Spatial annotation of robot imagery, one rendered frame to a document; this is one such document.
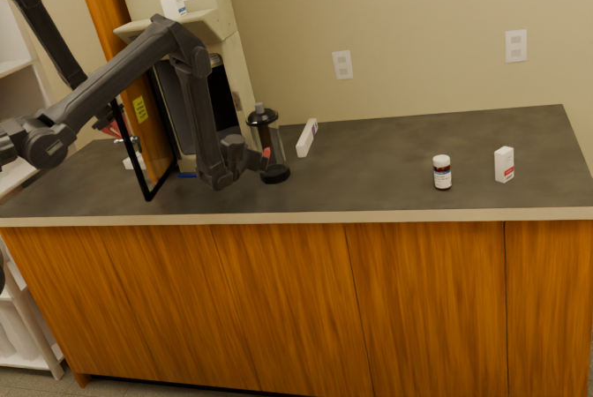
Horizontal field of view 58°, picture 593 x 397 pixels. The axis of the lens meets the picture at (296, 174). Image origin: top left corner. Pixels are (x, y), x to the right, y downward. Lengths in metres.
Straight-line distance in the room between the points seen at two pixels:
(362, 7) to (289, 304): 1.10
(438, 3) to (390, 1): 0.17
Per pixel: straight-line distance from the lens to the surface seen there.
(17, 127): 1.13
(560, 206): 1.52
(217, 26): 1.74
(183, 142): 2.03
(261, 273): 1.82
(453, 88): 2.13
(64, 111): 1.14
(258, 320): 1.97
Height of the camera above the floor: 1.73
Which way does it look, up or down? 26 degrees down
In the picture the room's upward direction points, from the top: 12 degrees counter-clockwise
